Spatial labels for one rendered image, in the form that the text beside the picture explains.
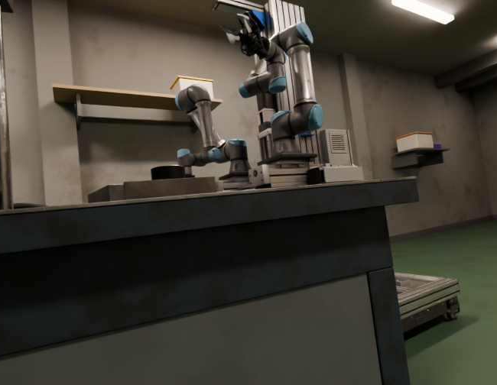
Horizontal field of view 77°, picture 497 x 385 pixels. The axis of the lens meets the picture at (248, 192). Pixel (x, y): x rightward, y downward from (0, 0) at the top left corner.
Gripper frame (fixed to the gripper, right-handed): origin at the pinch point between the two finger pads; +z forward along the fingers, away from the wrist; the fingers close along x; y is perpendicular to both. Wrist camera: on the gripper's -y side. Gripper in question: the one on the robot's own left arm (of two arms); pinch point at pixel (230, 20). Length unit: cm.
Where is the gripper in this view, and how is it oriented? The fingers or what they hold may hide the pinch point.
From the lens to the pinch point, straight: 125.3
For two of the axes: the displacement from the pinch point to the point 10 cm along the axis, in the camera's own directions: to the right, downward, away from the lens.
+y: 2.3, 9.6, -1.4
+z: -5.6, 0.1, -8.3
